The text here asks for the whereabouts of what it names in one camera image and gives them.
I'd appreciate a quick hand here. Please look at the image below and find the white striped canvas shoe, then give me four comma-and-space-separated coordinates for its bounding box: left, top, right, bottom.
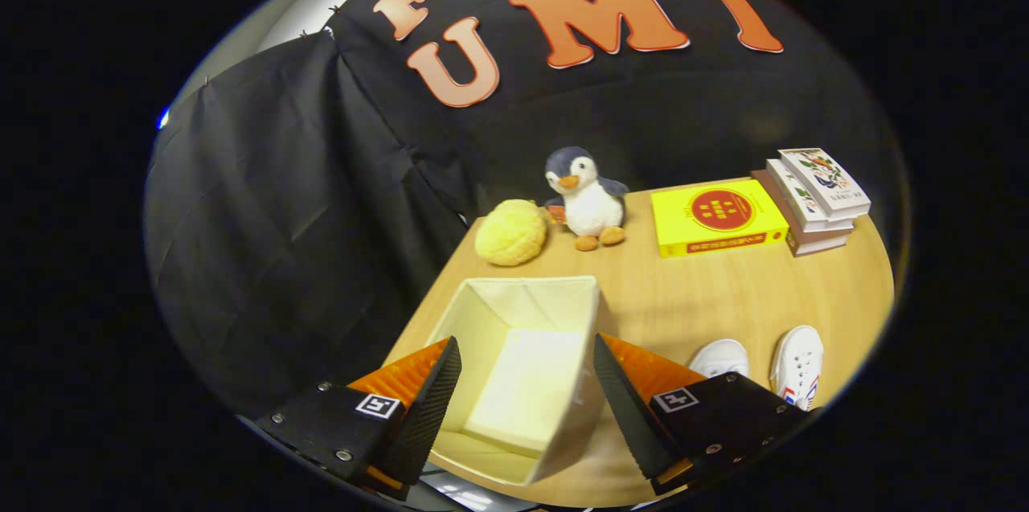
687, 338, 750, 380
769, 325, 825, 412

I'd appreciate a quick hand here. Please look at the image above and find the brown cover book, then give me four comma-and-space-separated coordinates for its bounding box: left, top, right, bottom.
751, 169, 855, 257

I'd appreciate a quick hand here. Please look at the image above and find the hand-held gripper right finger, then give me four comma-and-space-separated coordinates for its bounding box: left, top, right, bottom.
592, 332, 817, 497

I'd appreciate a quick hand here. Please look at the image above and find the black backdrop cloth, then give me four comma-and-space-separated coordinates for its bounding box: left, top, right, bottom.
145, 0, 909, 416

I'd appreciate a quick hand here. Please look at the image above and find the penguin plush toy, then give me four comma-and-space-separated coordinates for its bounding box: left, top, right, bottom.
543, 145, 630, 252

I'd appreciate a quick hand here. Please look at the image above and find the yellow knitted plush ball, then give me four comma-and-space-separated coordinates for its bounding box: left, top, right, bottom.
474, 199, 549, 268

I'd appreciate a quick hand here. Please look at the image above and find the brown fabric storage box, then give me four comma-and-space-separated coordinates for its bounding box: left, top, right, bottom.
406, 276, 605, 487

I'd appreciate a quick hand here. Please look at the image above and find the yellow book with red circle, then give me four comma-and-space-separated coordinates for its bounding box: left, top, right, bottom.
650, 178, 790, 259

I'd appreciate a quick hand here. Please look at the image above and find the white illustrated book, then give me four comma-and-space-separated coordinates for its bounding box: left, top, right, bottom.
778, 147, 871, 222
765, 158, 855, 234

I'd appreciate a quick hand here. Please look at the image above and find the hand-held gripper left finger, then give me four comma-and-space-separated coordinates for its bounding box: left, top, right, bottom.
254, 335, 464, 503

